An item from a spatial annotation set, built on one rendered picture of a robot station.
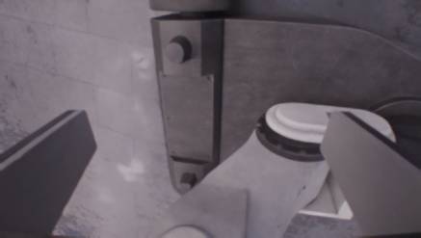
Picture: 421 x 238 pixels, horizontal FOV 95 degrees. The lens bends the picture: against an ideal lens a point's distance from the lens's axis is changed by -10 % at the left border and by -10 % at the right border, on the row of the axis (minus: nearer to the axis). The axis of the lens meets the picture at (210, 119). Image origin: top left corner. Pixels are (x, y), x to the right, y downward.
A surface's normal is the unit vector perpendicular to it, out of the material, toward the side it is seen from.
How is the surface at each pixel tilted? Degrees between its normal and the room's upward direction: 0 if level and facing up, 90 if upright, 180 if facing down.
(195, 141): 0
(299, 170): 90
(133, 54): 0
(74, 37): 0
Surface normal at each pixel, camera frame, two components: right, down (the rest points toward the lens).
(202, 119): -0.20, 0.51
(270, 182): 0.00, -0.86
